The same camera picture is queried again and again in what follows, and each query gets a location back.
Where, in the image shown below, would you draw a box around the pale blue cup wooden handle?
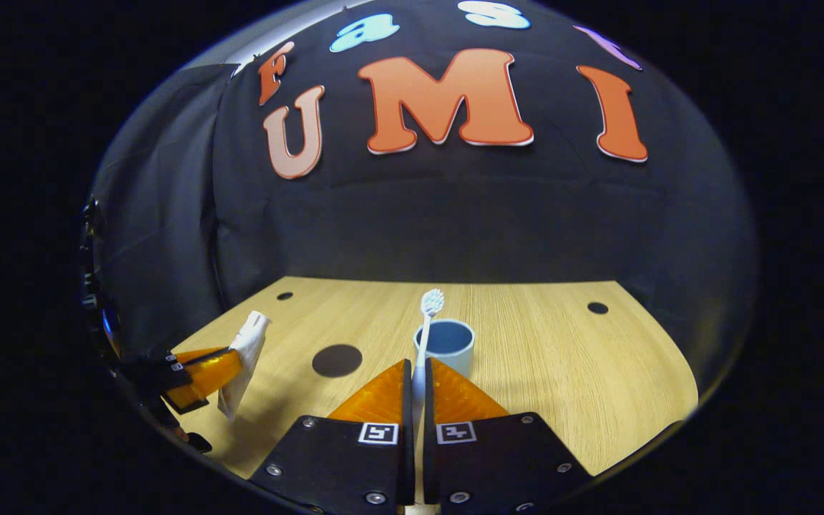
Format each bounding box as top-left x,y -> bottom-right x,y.
413,318 -> 476,378

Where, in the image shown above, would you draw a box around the dark round coaster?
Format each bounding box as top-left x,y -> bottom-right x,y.
312,344 -> 363,378

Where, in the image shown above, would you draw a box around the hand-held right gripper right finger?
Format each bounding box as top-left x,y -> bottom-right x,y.
423,358 -> 594,513

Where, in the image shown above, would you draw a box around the white toothbrush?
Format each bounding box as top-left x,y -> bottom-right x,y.
409,288 -> 446,430

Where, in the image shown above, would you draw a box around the white toothpaste tube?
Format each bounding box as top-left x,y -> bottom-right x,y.
217,310 -> 272,423

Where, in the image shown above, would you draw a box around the black backdrop cloth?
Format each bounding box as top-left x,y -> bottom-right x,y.
87,0 -> 760,401

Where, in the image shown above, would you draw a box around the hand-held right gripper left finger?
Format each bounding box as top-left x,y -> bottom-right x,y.
249,359 -> 417,513

